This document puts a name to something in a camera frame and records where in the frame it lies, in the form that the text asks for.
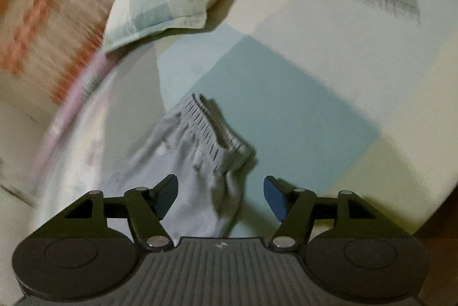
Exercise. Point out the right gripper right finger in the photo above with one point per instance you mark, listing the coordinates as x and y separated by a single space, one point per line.
348 247

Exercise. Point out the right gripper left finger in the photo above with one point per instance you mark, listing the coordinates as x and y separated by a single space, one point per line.
95 244

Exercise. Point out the grey patterned pyjama trousers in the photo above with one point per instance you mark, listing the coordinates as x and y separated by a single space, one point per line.
193 143

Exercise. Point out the patchwork pastel bed sheet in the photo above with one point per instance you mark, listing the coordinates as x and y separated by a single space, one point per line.
333 95

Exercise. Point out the purple floral rolled quilt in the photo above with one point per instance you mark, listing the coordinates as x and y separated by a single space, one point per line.
80 90

